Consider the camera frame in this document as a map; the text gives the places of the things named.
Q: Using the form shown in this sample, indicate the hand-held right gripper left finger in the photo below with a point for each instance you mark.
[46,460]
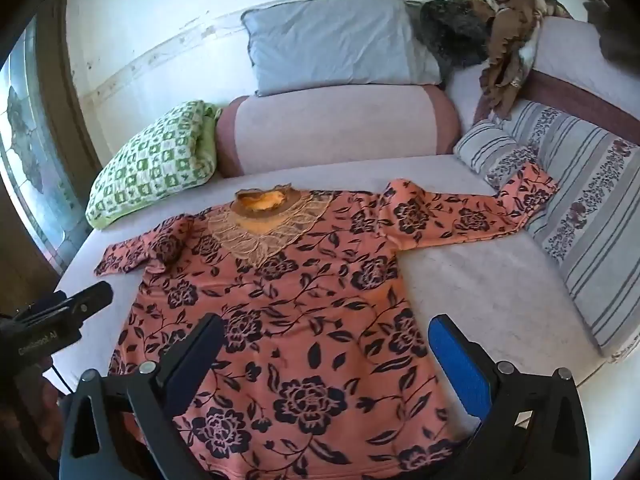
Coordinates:
[192,365]

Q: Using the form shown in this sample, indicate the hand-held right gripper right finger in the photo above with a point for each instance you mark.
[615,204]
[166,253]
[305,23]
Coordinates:
[457,360]

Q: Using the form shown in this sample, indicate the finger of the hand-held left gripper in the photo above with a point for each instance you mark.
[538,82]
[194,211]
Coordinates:
[87,297]

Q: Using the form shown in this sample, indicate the orange black floral shirt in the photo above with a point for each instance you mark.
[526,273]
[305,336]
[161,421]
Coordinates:
[300,310]

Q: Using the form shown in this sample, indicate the patterned glass window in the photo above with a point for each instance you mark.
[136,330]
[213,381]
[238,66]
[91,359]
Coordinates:
[30,160]

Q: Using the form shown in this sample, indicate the green white patterned pillow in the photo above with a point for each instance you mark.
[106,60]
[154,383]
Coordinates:
[150,160]

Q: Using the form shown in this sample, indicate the large striped floral cushion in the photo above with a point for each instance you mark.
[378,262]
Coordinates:
[590,220]

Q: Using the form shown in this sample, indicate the small striped floral pillow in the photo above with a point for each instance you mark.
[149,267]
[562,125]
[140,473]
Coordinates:
[492,152]

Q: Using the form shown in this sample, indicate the pink mauve bolster cushion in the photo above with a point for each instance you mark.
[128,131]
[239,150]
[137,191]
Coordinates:
[340,125]

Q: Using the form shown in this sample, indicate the white mauve backrest cushion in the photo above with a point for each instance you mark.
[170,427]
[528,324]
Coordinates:
[565,60]

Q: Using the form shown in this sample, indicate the brown ruffled garment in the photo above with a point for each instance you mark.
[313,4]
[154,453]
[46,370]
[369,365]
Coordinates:
[510,45]

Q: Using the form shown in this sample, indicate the dark furry cloth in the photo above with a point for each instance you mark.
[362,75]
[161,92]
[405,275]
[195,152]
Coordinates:
[455,30]

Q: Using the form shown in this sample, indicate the grey pillow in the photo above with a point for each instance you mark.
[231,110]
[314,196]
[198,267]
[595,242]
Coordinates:
[335,45]

